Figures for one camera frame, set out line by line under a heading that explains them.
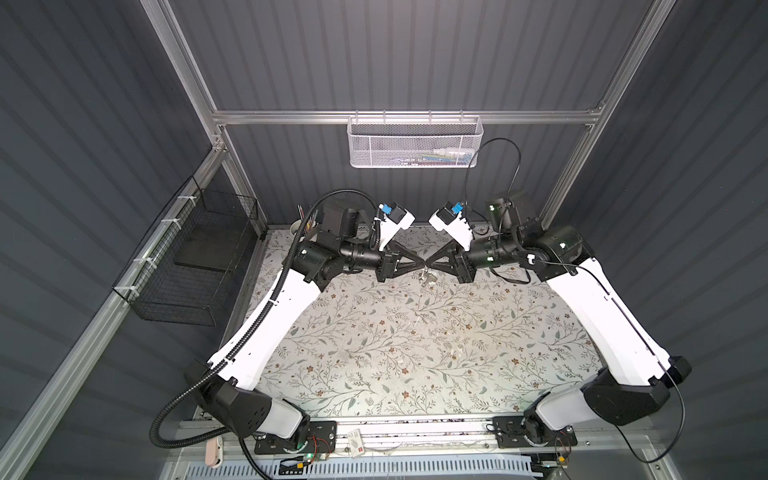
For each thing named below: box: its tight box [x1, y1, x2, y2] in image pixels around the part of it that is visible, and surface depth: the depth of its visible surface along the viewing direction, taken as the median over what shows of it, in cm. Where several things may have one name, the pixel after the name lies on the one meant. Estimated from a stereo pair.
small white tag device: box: [347, 428, 365, 457], surface depth 74 cm
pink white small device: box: [205, 435, 223, 469], surface depth 71 cm
